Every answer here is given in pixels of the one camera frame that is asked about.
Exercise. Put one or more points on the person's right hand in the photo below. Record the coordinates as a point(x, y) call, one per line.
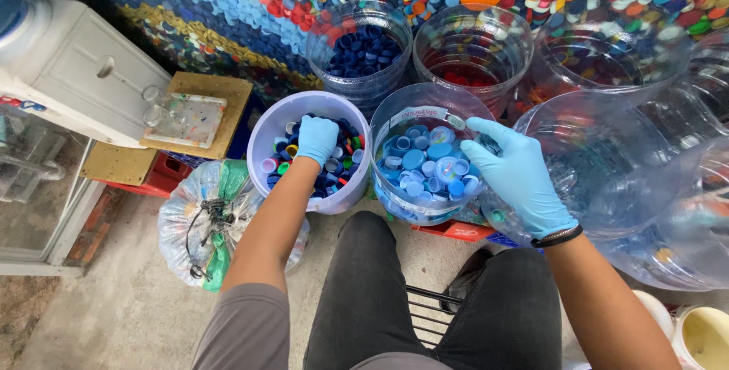
point(521, 182)

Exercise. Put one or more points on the person's left hand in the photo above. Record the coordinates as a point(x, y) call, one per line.
point(316, 139)

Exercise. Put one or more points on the person's left fingers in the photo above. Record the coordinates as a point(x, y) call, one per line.
point(318, 120)

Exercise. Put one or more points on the white plastic bucket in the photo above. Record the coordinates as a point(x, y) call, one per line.
point(267, 130)

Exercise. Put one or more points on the pile of mixed colour caps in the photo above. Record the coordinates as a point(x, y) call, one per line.
point(341, 173)

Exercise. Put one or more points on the pile of dark blue caps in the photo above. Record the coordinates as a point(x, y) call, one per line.
point(364, 54)

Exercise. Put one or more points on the clear cut jug with label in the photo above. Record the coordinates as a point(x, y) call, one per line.
point(398, 111)

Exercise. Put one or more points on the large wooden board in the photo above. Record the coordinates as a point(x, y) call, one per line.
point(236, 102)

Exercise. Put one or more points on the pile of light blue caps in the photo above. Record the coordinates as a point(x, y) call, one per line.
point(418, 165)

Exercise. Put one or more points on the paint-stained plastic tray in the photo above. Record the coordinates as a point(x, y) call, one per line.
point(191, 122)

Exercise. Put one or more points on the pile of red caps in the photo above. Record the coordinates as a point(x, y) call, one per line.
point(464, 79)

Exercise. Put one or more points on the red plastic crate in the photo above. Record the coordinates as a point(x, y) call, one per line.
point(165, 173)

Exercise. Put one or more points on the clear glass mug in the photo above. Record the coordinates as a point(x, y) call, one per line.
point(154, 105)

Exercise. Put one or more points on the clear plastic bag of caps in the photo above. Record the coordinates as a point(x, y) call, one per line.
point(182, 227)

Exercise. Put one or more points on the red crate under jugs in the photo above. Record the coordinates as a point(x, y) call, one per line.
point(455, 231)

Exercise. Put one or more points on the person's black trousers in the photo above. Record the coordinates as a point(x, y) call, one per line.
point(364, 296)

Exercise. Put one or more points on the small wooden board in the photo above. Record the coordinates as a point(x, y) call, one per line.
point(117, 165)

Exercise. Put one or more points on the person's dark shoe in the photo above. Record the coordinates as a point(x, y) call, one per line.
point(464, 279)

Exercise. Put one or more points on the person's grey sleeve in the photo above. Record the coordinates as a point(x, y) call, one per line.
point(245, 330)

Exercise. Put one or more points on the white water dispenser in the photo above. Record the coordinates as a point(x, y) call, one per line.
point(74, 62)

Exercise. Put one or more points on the black wristband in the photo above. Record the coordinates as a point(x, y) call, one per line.
point(555, 237)

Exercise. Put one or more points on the large clear water jug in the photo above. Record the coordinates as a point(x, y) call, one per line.
point(621, 148)
point(689, 233)

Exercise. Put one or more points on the small white bucket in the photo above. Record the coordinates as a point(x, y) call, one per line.
point(655, 310)

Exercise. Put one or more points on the cream plastic bucket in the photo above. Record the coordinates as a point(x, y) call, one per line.
point(703, 336)

